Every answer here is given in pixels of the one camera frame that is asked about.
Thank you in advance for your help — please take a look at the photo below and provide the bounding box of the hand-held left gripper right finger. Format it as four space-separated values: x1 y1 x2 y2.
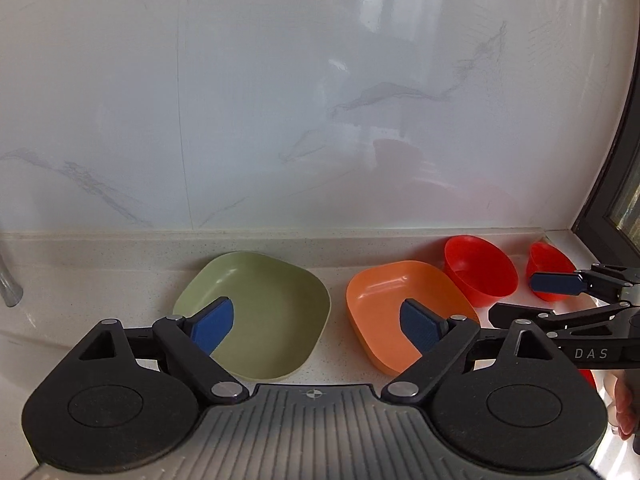
381 298 571 406

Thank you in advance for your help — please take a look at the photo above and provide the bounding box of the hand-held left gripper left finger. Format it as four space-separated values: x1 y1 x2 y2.
65 296 250 406

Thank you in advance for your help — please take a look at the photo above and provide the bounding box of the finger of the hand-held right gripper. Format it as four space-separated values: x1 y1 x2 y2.
488 301 635 343
530 262 640 307

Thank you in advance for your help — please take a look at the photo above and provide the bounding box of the orange square plate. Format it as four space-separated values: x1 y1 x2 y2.
346 260 482 375

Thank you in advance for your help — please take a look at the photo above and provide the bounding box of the green square plate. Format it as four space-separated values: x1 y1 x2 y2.
172 251 332 381

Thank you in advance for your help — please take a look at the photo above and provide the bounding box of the person's right hand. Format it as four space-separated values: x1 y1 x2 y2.
602 372 640 442

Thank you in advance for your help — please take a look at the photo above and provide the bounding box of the white sink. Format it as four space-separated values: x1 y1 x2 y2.
0 305 93 480

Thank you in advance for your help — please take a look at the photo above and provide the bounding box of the chrome faucet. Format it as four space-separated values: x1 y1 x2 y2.
0 252 25 309

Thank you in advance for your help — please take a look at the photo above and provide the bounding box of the dark window frame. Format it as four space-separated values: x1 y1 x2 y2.
570 72 640 281

